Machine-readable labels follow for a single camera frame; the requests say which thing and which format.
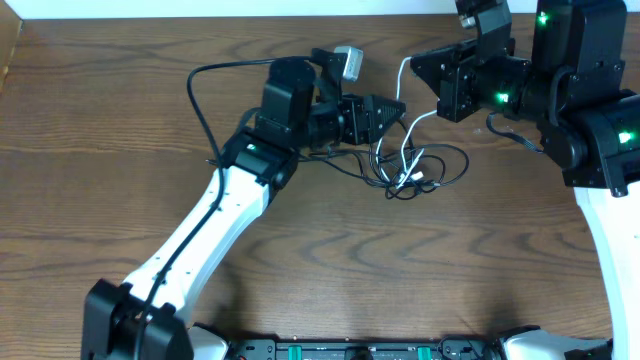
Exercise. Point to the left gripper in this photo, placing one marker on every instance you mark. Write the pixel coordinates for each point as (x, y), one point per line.
(357, 118)

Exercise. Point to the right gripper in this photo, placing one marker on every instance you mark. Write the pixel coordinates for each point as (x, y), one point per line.
(455, 84)

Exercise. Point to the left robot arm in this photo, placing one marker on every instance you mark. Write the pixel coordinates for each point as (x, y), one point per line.
(303, 107)

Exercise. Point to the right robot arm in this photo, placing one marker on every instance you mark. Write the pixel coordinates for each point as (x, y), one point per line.
(570, 87)

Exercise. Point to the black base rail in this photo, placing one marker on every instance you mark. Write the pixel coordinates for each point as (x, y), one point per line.
(449, 348)

